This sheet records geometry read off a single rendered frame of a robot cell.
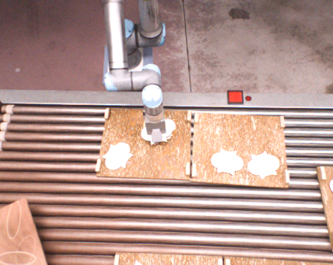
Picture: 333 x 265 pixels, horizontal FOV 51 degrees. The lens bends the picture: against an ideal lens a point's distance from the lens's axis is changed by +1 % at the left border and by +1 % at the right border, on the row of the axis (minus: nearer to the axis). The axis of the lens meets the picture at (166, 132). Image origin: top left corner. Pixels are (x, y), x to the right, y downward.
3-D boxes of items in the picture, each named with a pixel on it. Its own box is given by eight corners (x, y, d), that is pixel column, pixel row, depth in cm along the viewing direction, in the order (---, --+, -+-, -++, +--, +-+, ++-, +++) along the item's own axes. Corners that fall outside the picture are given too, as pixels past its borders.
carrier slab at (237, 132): (194, 113, 165) (194, 112, 164) (281, 118, 163) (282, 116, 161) (190, 182, 149) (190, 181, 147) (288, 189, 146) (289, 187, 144)
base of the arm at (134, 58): (113, 50, 190) (110, 36, 181) (141, 48, 190) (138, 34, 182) (113, 71, 182) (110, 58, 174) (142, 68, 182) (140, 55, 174)
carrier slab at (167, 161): (107, 110, 168) (106, 108, 167) (191, 112, 166) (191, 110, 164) (96, 177, 151) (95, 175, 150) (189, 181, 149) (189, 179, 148)
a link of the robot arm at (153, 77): (132, 63, 136) (132, 85, 131) (159, 61, 136) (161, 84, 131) (134, 75, 143) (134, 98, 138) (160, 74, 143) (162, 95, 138)
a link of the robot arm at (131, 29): (113, 38, 181) (109, 17, 169) (139, 36, 181) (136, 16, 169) (113, 55, 174) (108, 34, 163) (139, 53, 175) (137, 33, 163)
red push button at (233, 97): (228, 93, 171) (228, 91, 170) (240, 93, 171) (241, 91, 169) (229, 103, 168) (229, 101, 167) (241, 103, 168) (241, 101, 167)
